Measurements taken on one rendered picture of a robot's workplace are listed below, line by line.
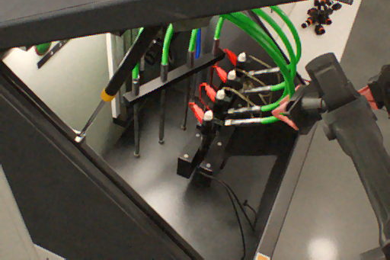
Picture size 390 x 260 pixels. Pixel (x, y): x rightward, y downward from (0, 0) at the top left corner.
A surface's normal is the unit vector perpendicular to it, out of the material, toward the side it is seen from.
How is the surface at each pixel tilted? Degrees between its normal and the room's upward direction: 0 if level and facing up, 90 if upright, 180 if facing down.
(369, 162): 47
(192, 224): 0
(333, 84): 62
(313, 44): 0
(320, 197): 0
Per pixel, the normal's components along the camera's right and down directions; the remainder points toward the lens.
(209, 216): 0.08, -0.66
